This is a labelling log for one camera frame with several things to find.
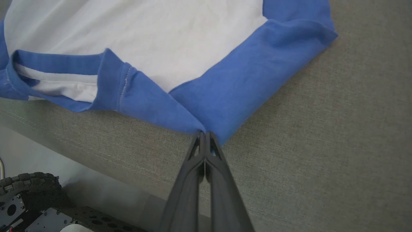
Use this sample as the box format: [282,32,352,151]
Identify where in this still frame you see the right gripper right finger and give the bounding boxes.
[205,131,255,232]

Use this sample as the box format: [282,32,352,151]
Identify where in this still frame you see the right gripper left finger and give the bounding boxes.
[158,131,205,232]

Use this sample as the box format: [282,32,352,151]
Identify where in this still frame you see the white and blue shirt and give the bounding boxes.
[0,0,338,145]

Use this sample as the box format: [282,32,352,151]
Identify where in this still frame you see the black robot wheeled base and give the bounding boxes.
[0,172,147,232]

